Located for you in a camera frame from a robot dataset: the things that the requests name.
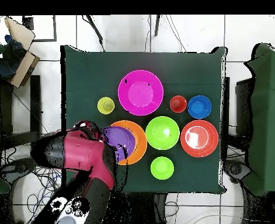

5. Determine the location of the red plastic cup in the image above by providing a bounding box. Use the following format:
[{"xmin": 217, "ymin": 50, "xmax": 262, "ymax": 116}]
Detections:
[{"xmin": 169, "ymin": 94, "xmax": 187, "ymax": 114}]

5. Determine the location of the large green plastic bowl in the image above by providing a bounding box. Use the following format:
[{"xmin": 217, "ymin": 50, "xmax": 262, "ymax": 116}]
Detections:
[{"xmin": 145, "ymin": 115, "xmax": 180, "ymax": 151}]

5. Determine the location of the black tripod leg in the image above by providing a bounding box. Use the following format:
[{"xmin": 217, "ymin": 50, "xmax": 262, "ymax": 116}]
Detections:
[
  {"xmin": 82, "ymin": 15, "xmax": 106, "ymax": 52},
  {"xmin": 154, "ymin": 15, "xmax": 162, "ymax": 37}
]

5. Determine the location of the pale yellow plastic cup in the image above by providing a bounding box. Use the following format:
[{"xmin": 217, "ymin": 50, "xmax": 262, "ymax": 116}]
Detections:
[{"xmin": 97, "ymin": 96, "xmax": 116, "ymax": 115}]

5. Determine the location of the black chair base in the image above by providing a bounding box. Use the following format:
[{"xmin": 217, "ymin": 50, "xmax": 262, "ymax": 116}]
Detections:
[
  {"xmin": 0, "ymin": 157, "xmax": 39, "ymax": 185},
  {"xmin": 223, "ymin": 159, "xmax": 252, "ymax": 184}
]

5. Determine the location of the dark blue cloth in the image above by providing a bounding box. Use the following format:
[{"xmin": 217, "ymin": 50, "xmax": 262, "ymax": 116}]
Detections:
[{"xmin": 0, "ymin": 34, "xmax": 27, "ymax": 81}]

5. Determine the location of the tangle of floor cables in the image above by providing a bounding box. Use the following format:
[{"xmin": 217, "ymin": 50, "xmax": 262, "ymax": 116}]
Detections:
[{"xmin": 0, "ymin": 128, "xmax": 65, "ymax": 224}]

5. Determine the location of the pink plastic bowl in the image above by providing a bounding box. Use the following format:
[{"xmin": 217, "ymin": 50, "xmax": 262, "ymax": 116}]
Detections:
[{"xmin": 117, "ymin": 69, "xmax": 164, "ymax": 117}]

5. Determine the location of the red plastic bowl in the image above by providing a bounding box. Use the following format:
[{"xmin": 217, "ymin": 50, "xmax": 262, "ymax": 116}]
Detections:
[{"xmin": 180, "ymin": 119, "xmax": 220, "ymax": 158}]

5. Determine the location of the purple plastic bowl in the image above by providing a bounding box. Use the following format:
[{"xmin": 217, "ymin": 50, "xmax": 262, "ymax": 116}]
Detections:
[{"xmin": 100, "ymin": 125, "xmax": 137, "ymax": 162}]

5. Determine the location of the black stool frame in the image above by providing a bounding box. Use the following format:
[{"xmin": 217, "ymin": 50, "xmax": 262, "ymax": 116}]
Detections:
[{"xmin": 0, "ymin": 74, "xmax": 43, "ymax": 158}]

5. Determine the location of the small green plastic bowl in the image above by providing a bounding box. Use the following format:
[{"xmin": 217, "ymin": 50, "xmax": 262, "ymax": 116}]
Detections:
[{"xmin": 150, "ymin": 156, "xmax": 175, "ymax": 181}]

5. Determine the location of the black metal frame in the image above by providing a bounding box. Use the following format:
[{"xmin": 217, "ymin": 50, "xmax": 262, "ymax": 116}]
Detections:
[{"xmin": 22, "ymin": 15, "xmax": 58, "ymax": 43}]

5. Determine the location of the cardboard box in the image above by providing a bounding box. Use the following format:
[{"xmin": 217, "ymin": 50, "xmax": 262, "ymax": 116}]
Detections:
[{"xmin": 4, "ymin": 16, "xmax": 41, "ymax": 89}]

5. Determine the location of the dark green tablecloth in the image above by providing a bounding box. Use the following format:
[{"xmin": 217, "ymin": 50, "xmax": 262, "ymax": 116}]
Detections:
[{"xmin": 60, "ymin": 44, "xmax": 228, "ymax": 194}]

